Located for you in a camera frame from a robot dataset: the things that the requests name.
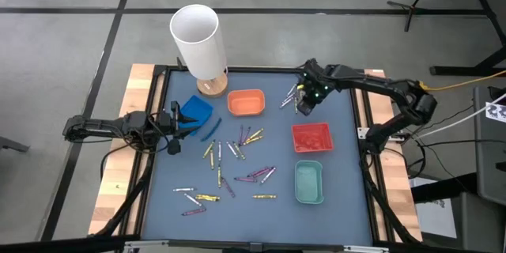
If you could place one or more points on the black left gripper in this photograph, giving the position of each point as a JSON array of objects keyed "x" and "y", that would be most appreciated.
[{"x": 169, "y": 128}]

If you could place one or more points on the white shade wooden-base lamp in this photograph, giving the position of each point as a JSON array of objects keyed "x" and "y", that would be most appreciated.
[{"x": 197, "y": 47}]

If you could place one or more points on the black rig crossbeam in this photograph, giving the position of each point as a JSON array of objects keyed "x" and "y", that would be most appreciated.
[{"x": 59, "y": 245}]

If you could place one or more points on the blue plastic basket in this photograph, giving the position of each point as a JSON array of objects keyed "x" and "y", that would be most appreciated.
[{"x": 199, "y": 108}]

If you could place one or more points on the black aluminium table frame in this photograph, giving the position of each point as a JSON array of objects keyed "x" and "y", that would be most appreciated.
[{"x": 253, "y": 69}]

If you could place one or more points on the white crayon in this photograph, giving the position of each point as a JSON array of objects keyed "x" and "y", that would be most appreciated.
[
  {"x": 193, "y": 199},
  {"x": 292, "y": 88},
  {"x": 284, "y": 104},
  {"x": 232, "y": 149},
  {"x": 183, "y": 189},
  {"x": 268, "y": 175},
  {"x": 220, "y": 151}
]

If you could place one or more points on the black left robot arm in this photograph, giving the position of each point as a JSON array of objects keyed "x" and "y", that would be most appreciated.
[{"x": 99, "y": 126}]

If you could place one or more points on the black tripod stand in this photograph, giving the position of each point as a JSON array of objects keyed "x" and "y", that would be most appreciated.
[{"x": 411, "y": 8}]

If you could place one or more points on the black-and-white marker tag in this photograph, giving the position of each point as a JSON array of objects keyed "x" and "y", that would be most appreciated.
[{"x": 497, "y": 112}]

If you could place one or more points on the red plastic basket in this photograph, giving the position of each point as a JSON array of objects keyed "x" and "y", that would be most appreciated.
[{"x": 312, "y": 138}]

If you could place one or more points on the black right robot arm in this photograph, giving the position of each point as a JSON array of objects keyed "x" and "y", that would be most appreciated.
[{"x": 375, "y": 83}]

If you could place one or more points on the grey stand foot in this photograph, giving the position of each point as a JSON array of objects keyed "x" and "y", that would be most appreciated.
[{"x": 12, "y": 144}]

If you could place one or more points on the orange plastic bin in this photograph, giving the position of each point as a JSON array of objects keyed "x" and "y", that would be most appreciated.
[{"x": 246, "y": 103}]

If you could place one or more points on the white box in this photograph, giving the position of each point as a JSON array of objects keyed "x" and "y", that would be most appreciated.
[{"x": 435, "y": 217}]

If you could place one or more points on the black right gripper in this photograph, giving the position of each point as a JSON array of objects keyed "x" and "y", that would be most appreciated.
[{"x": 314, "y": 83}]

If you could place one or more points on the grey equipment cart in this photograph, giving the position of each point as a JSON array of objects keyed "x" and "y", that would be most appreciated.
[{"x": 490, "y": 158}]

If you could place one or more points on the teal plastic bin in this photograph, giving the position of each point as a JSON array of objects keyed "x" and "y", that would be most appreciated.
[{"x": 308, "y": 182}]

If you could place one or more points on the yellow-green crayon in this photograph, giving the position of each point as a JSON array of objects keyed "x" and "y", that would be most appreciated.
[
  {"x": 212, "y": 159},
  {"x": 295, "y": 106}
]

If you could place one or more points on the blue-grey table mat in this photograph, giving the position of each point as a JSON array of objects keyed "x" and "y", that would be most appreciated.
[{"x": 276, "y": 221}]

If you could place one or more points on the yellow crayon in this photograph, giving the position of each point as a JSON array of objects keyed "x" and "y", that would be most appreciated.
[
  {"x": 239, "y": 151},
  {"x": 256, "y": 133},
  {"x": 253, "y": 140},
  {"x": 207, "y": 197},
  {"x": 208, "y": 149},
  {"x": 264, "y": 196},
  {"x": 219, "y": 176}
]

